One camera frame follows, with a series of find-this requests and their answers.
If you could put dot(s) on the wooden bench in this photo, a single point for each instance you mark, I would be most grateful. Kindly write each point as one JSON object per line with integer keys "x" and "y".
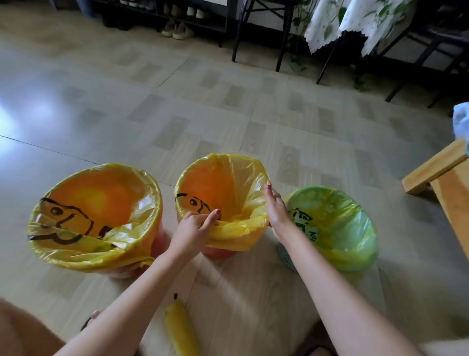
{"x": 450, "y": 183}

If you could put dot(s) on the black table frame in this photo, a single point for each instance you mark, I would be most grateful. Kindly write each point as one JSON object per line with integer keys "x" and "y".
{"x": 421, "y": 55}

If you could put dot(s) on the person's left forearm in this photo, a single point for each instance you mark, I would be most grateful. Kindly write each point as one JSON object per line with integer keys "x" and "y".
{"x": 135, "y": 300}

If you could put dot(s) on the person's left leg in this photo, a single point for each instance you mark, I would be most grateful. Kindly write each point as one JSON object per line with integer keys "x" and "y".
{"x": 22, "y": 330}

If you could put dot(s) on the small yellow printed bin bag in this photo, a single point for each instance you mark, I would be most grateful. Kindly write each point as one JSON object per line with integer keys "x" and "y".
{"x": 238, "y": 198}

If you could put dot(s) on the person's left hand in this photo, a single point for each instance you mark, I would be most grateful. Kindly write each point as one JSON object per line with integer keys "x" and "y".
{"x": 190, "y": 231}

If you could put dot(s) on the green mesh waste bin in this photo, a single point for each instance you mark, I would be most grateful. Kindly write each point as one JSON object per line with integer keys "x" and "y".
{"x": 286, "y": 256}

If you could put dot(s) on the black shoe rack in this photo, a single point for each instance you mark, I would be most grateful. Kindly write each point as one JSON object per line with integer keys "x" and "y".
{"x": 205, "y": 25}

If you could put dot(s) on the white blue cloth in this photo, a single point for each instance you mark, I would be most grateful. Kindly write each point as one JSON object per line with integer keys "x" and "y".
{"x": 461, "y": 124}

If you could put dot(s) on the yellow banana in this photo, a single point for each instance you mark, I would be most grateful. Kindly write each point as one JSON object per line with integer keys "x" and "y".
{"x": 180, "y": 326}

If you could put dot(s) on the row of shoes on rack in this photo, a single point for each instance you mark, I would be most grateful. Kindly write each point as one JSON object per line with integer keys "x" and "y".
{"x": 172, "y": 9}

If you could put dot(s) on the white leaf print tablecloth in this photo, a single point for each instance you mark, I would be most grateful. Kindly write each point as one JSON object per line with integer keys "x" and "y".
{"x": 366, "y": 18}

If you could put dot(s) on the person's right hand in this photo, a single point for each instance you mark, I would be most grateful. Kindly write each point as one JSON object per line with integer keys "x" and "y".
{"x": 277, "y": 216}

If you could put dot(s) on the large orange waste bin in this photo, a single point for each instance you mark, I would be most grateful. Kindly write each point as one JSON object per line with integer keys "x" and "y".
{"x": 160, "y": 244}

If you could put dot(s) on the beige slip-on shoe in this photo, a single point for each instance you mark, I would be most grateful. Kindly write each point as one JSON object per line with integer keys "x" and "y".
{"x": 182, "y": 32}
{"x": 169, "y": 28}

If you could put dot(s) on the person's right thumb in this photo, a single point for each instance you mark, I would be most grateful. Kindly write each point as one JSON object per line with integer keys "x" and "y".
{"x": 269, "y": 200}

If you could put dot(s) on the small orange waste bin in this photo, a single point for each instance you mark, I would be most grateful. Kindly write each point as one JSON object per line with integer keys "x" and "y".
{"x": 219, "y": 253}

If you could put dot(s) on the person's leg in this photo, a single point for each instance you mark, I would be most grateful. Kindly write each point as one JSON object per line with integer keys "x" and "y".
{"x": 447, "y": 350}
{"x": 22, "y": 330}

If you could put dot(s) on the black metal stool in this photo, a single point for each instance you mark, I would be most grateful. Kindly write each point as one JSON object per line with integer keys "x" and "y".
{"x": 263, "y": 22}

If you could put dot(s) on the person's left thumb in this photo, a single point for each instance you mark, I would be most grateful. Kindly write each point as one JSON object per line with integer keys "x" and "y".
{"x": 213, "y": 217}

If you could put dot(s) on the large yellow printed bin bag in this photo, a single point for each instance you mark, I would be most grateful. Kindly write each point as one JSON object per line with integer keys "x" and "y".
{"x": 95, "y": 220}

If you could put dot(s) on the yellow bag over green bin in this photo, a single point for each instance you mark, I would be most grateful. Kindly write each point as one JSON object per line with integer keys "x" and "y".
{"x": 337, "y": 227}

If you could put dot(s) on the person's right leg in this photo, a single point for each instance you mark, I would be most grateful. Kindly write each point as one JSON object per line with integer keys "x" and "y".
{"x": 447, "y": 350}

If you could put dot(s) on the person's right forearm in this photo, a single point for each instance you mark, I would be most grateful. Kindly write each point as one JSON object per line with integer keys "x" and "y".
{"x": 340, "y": 300}

